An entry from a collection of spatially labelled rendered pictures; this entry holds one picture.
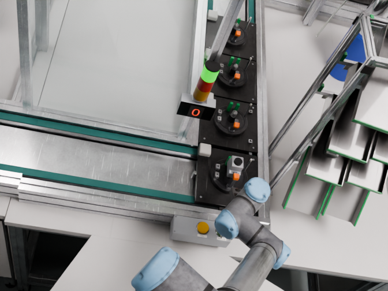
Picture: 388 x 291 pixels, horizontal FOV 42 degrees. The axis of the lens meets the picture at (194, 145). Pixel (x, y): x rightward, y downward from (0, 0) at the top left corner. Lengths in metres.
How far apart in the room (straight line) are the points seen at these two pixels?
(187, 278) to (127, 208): 0.72
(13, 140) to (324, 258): 1.24
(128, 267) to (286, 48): 1.37
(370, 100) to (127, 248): 0.94
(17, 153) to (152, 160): 0.48
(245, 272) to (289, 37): 1.63
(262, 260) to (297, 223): 0.74
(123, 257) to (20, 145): 0.55
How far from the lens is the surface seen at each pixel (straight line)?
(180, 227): 1.76
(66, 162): 1.87
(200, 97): 1.65
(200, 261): 1.84
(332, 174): 1.77
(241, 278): 1.23
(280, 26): 2.69
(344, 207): 1.97
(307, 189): 1.89
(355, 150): 1.66
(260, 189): 1.45
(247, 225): 1.42
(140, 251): 1.81
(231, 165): 1.78
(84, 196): 1.76
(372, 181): 1.84
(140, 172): 1.87
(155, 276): 1.08
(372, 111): 1.54
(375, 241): 2.18
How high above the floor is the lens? 2.53
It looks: 55 degrees down
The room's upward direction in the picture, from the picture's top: 25 degrees clockwise
